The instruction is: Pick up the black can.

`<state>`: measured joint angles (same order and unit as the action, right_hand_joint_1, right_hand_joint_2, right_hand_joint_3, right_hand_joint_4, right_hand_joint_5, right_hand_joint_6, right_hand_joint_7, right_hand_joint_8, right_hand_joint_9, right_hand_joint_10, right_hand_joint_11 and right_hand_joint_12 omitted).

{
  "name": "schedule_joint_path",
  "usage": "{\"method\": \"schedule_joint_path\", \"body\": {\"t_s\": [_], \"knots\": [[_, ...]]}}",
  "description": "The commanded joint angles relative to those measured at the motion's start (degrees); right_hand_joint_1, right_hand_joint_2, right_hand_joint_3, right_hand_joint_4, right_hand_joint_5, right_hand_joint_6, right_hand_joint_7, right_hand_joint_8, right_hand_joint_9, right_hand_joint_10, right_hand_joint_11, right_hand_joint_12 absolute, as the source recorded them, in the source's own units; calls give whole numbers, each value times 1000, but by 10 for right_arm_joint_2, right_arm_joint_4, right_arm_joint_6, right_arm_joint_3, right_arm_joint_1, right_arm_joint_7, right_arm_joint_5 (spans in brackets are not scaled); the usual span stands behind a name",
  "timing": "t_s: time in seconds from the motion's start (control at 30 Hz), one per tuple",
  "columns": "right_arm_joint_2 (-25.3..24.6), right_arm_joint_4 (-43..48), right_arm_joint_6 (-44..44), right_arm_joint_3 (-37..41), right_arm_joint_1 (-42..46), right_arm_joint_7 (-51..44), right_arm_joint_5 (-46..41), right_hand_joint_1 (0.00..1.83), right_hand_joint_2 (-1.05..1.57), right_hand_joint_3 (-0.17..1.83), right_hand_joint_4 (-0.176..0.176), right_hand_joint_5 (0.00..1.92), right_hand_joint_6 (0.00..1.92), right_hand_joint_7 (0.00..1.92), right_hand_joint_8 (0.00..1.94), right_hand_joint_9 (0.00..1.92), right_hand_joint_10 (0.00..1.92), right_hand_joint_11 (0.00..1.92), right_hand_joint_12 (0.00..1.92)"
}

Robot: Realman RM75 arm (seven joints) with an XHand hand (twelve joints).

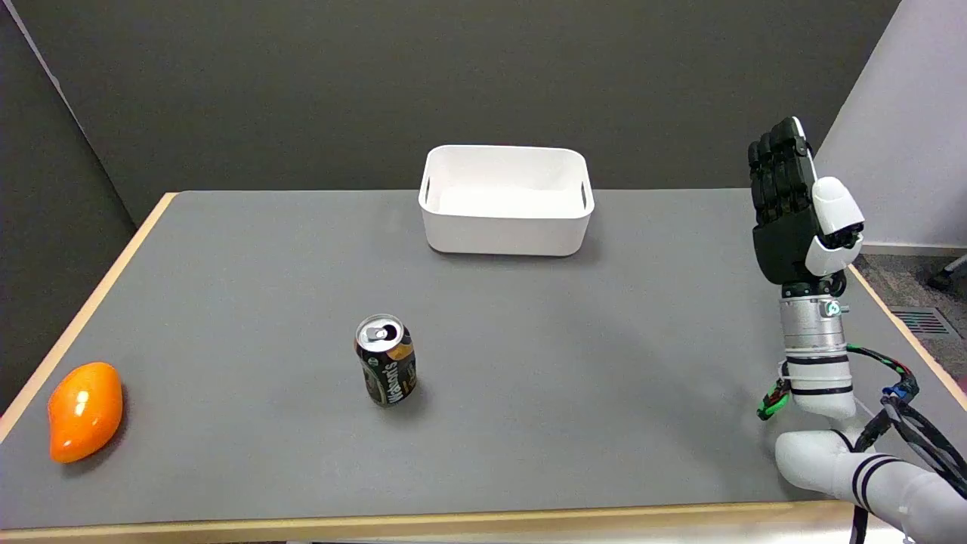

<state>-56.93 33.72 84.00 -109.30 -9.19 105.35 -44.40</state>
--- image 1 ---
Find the black chair caster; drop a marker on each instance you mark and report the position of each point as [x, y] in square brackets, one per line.
[943, 279]

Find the orange mango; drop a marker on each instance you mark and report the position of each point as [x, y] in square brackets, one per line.
[84, 412]

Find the black drink can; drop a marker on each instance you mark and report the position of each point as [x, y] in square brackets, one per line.
[387, 366]

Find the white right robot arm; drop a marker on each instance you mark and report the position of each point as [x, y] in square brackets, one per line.
[814, 340]

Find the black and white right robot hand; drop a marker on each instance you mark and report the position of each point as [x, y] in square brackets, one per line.
[786, 242]

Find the floor vent grille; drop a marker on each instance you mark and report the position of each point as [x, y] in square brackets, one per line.
[922, 321]

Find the white plastic bin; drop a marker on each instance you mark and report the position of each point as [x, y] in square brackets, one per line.
[505, 219]

